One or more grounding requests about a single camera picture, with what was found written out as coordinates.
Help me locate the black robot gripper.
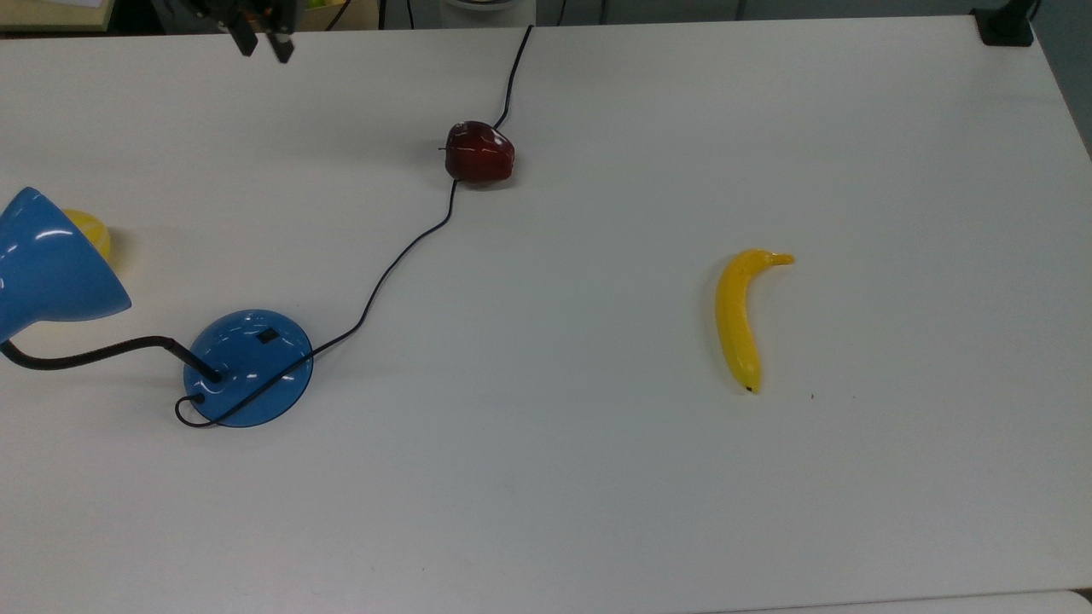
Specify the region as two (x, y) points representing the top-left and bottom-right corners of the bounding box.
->
(167, 0), (301, 65)

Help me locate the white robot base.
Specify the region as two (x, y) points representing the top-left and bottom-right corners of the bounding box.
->
(439, 0), (537, 28)

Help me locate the blue gooseneck desk lamp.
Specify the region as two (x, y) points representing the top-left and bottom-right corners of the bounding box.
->
(0, 186), (315, 429)

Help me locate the light wooden side table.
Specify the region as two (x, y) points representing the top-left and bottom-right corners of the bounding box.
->
(0, 0), (117, 34)

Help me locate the dark red apple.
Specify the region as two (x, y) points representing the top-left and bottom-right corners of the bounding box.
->
(439, 120), (517, 184)

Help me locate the yellow ribbed round fruit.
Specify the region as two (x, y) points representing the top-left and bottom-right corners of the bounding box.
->
(61, 209), (113, 263)

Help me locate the yellow banana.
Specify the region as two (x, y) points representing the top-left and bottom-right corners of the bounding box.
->
(714, 248), (796, 396)

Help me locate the black lamp power cable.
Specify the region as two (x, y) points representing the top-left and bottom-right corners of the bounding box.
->
(174, 24), (535, 429)

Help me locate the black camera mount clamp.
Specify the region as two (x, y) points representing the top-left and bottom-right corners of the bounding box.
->
(971, 0), (1040, 48)

